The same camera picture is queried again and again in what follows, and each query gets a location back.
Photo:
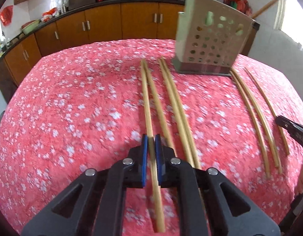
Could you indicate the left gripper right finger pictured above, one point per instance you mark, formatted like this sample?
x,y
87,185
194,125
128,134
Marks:
x,y
208,202

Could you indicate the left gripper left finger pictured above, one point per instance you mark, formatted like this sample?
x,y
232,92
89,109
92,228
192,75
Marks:
x,y
93,204

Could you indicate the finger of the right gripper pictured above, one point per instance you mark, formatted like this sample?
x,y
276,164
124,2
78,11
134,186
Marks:
x,y
294,129

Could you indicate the wooden chopstick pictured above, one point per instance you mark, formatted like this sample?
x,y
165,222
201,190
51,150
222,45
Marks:
x,y
156,192
159,109
179,123
252,122
286,147
184,118
260,123

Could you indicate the brown lower kitchen cabinets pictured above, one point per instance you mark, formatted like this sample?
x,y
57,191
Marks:
x,y
108,20

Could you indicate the red floral tablecloth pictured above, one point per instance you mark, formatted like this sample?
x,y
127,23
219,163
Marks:
x,y
83,107

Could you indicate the perforated metal utensil holder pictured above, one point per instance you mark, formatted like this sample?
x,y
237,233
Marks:
x,y
209,37

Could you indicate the red bags and bottles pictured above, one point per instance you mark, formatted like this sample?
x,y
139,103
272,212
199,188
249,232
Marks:
x,y
240,5

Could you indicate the green basin on counter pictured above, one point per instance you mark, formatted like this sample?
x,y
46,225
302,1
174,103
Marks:
x,y
30,26

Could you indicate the red white toy on counter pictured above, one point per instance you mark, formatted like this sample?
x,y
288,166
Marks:
x,y
46,16

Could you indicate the red plastic bag on wall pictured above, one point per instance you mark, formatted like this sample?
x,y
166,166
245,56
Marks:
x,y
6,15

